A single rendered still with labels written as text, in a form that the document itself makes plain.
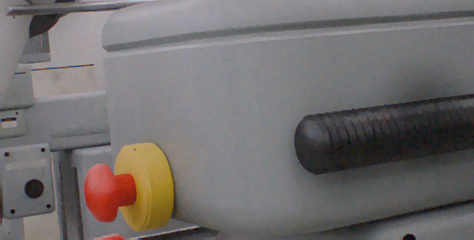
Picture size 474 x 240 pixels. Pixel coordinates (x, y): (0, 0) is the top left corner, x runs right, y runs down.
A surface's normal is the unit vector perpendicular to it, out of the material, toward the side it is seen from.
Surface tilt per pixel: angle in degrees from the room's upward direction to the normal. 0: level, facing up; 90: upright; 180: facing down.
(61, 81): 90
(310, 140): 90
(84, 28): 90
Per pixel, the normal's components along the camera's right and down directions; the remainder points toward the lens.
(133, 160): -0.87, 0.11
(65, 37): 0.49, 0.00
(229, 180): -0.53, 0.09
